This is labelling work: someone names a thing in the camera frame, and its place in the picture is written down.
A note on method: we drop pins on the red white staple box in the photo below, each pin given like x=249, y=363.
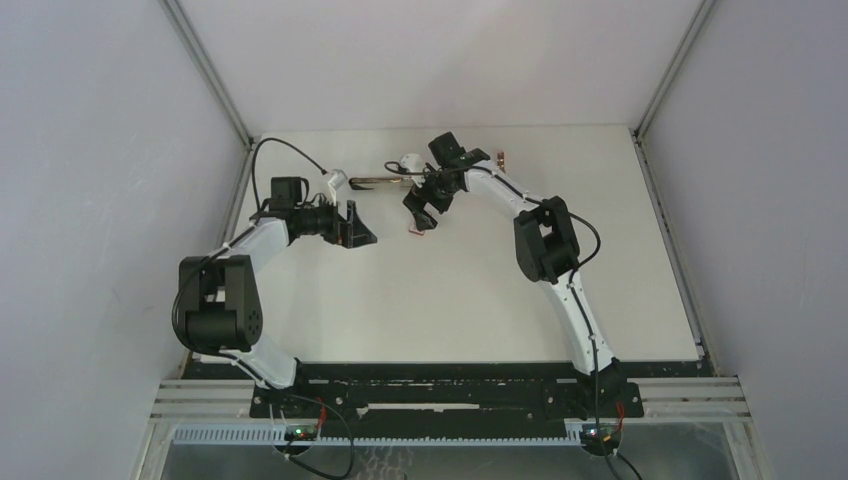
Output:
x=416, y=230

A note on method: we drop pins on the right corner frame post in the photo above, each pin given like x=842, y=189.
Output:
x=680, y=55

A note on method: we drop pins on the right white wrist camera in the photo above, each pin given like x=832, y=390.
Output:
x=412, y=165

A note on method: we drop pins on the black and beige stapler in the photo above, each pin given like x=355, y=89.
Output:
x=380, y=183

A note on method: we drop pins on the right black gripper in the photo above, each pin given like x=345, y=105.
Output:
x=415, y=202

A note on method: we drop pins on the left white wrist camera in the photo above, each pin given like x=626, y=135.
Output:
x=335, y=185

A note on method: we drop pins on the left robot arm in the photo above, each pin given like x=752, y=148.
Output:
x=217, y=309

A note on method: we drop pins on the aluminium frame rail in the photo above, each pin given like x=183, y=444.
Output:
x=665, y=400

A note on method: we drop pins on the corner frame post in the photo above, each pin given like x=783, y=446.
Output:
x=680, y=55
x=209, y=73

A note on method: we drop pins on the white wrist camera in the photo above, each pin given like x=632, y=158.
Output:
x=412, y=165
x=335, y=185

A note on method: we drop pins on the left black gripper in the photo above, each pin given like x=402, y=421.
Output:
x=350, y=233

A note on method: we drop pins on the left green circuit board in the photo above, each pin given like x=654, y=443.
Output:
x=301, y=433

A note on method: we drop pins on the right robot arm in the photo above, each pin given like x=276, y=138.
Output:
x=547, y=249

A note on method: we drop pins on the right green circuit board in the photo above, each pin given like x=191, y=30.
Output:
x=600, y=442

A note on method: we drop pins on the left corner frame post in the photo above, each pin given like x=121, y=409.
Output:
x=209, y=73

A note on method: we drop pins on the green circuit board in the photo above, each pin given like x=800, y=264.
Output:
x=301, y=433
x=600, y=442

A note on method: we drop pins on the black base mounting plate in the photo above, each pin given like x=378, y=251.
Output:
x=448, y=402

